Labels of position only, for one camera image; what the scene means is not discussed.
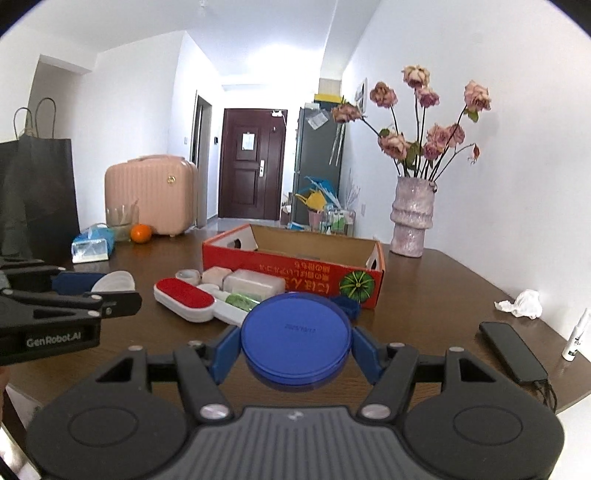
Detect wire storage rack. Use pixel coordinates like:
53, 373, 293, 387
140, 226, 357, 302
318, 206, 356, 237

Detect black phone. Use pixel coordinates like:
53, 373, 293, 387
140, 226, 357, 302
479, 321, 548, 385

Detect dark brown door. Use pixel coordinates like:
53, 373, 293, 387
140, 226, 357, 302
218, 108, 287, 220

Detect orange fruit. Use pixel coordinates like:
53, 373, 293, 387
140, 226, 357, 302
129, 224, 152, 244

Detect red cardboard box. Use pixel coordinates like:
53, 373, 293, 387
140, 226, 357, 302
202, 224, 386, 309

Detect grey refrigerator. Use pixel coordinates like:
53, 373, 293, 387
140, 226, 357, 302
291, 108, 346, 225

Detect clear glass cup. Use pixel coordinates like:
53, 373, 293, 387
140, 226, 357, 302
105, 202, 139, 242

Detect blue round lid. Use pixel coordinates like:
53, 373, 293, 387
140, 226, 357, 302
240, 293, 353, 390

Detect black paper bag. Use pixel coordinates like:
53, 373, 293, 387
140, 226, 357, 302
1, 107, 79, 265

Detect crumpled white tissue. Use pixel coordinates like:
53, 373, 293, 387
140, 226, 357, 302
494, 289, 543, 320

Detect dark blue ridged cap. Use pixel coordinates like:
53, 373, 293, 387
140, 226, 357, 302
329, 295, 362, 322

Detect pink suitcase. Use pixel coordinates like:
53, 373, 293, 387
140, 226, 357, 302
104, 154, 197, 236

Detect pink textured vase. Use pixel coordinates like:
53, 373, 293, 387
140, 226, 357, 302
390, 177, 437, 258

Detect white round lid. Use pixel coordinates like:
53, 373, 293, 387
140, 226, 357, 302
91, 270, 135, 293

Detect green spray bottle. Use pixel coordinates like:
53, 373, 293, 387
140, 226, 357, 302
225, 293, 259, 312

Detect blue tissue pack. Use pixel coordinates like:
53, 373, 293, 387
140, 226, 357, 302
71, 223, 115, 264

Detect translucent plastic box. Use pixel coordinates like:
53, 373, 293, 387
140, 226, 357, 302
222, 269, 286, 301

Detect dried pink roses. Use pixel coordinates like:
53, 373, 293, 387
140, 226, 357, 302
331, 64, 493, 185

